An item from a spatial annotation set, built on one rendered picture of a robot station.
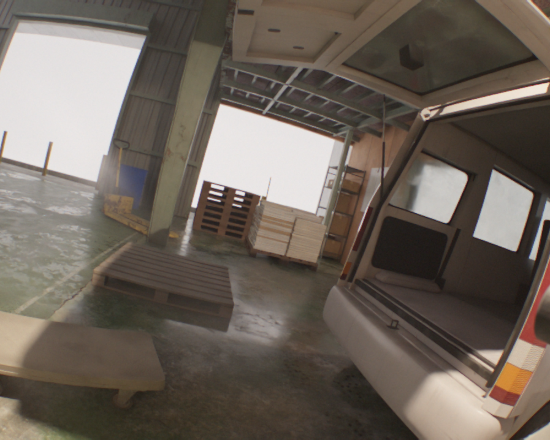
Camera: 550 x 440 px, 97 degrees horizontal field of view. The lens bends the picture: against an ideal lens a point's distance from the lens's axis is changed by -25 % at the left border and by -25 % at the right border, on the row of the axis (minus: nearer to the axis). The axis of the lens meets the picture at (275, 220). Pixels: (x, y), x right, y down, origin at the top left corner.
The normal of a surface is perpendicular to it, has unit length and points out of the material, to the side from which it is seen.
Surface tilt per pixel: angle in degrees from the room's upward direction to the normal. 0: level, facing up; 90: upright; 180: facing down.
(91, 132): 90
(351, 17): 90
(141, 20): 90
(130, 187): 90
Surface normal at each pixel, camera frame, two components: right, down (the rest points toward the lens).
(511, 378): -0.80, -0.28
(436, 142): 0.16, 0.21
